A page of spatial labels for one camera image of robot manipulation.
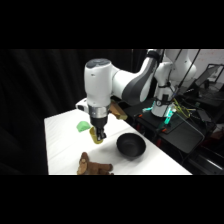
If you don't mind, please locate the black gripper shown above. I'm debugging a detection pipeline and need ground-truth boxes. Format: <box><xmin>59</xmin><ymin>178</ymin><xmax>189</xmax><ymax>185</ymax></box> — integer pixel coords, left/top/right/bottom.
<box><xmin>89</xmin><ymin>113</ymin><xmax>109</xmax><ymax>141</ymax></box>

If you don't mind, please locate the yellow plastic cup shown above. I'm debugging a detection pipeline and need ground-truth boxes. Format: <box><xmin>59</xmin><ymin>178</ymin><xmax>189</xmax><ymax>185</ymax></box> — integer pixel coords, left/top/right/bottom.
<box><xmin>88</xmin><ymin>127</ymin><xmax>105</xmax><ymax>145</ymax></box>

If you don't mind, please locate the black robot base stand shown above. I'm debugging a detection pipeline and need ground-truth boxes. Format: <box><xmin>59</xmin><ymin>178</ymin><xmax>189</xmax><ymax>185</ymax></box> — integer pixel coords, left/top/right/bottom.
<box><xmin>133</xmin><ymin>96</ymin><xmax>206</xmax><ymax>154</ymax></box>

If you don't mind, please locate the black bowl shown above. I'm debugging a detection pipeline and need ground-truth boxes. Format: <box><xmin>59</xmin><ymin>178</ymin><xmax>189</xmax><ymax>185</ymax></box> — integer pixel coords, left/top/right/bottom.
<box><xmin>115</xmin><ymin>132</ymin><xmax>147</xmax><ymax>158</ymax></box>

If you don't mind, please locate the green sponge block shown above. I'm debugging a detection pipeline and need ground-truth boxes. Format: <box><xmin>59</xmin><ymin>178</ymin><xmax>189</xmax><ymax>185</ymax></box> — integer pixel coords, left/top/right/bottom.
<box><xmin>76</xmin><ymin>120</ymin><xmax>93</xmax><ymax>133</ymax></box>

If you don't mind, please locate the brown plush monkey toy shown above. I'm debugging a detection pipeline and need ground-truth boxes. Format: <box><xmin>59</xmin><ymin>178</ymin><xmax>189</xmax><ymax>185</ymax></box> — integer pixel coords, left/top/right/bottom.
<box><xmin>76</xmin><ymin>151</ymin><xmax>115</xmax><ymax>176</ymax></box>

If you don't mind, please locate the black curtain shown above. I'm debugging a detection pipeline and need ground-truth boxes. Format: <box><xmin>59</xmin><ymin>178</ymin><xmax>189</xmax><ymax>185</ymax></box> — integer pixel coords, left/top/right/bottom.
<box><xmin>0</xmin><ymin>49</ymin><xmax>158</xmax><ymax>176</ymax></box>

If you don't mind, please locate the dark laptop screen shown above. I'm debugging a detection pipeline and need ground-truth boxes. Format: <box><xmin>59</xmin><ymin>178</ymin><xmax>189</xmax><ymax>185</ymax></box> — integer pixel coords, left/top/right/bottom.
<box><xmin>194</xmin><ymin>63</ymin><xmax>224</xmax><ymax>90</ymax></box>

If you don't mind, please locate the yellow cable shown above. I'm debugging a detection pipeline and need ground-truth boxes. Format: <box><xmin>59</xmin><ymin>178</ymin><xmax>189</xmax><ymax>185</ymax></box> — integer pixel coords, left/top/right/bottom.
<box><xmin>172</xmin><ymin>98</ymin><xmax>192</xmax><ymax>120</ymax></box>

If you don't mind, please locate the black cable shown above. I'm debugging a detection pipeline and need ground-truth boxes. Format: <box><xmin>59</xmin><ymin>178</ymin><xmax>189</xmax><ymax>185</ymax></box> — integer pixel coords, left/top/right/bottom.
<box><xmin>171</xmin><ymin>49</ymin><xmax>202</xmax><ymax>99</ymax></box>

